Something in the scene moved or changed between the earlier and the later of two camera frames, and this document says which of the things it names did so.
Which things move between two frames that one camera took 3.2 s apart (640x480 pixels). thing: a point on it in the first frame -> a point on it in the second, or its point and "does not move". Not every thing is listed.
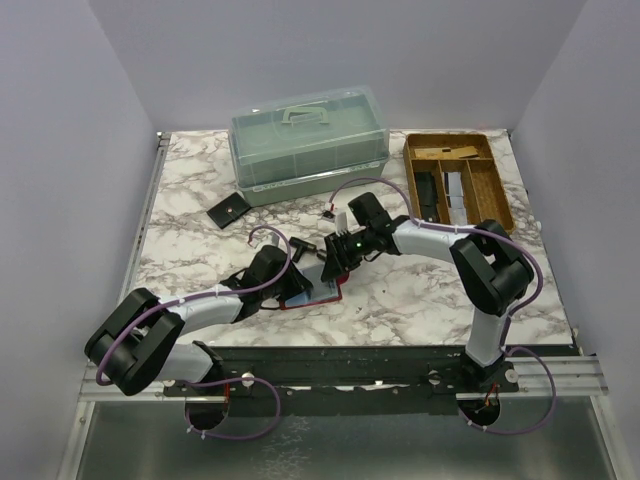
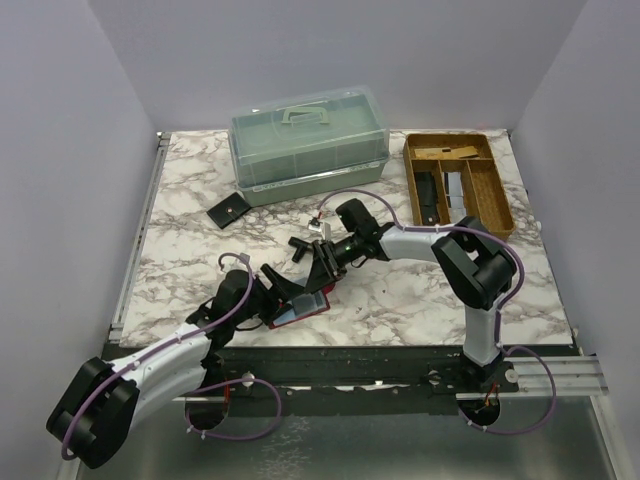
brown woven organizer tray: [455, 180] does not move
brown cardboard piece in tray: [446, 152] does not move
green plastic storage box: [310, 146] does not move
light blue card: [321, 289] -> [288, 316]
